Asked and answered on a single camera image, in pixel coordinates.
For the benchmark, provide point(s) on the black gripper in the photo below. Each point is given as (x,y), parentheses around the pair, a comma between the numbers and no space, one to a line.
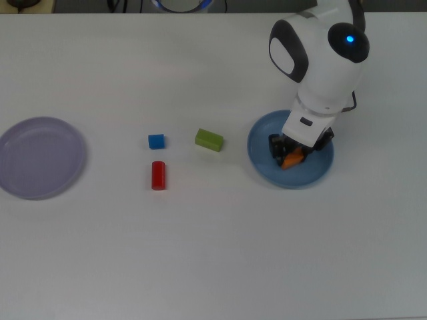
(295,146)

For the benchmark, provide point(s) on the orange block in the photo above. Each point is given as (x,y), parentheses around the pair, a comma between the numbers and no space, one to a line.
(292,161)

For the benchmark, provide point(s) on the green block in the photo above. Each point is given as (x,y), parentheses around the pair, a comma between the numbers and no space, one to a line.
(208,140)

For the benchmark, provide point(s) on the blue block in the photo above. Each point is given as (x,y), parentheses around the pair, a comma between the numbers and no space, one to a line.
(156,142)

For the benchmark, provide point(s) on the red cylinder block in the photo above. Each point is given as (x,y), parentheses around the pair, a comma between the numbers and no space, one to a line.
(158,176)

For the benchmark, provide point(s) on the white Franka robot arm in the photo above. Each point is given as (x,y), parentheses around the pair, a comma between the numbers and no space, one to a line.
(323,73)

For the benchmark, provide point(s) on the blue plate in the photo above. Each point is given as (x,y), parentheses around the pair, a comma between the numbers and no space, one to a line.
(263,166)

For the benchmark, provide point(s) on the purple plate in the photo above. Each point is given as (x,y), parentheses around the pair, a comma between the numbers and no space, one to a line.
(40,160)

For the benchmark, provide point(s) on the dark round object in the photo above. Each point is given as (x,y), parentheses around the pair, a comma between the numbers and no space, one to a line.
(23,4)

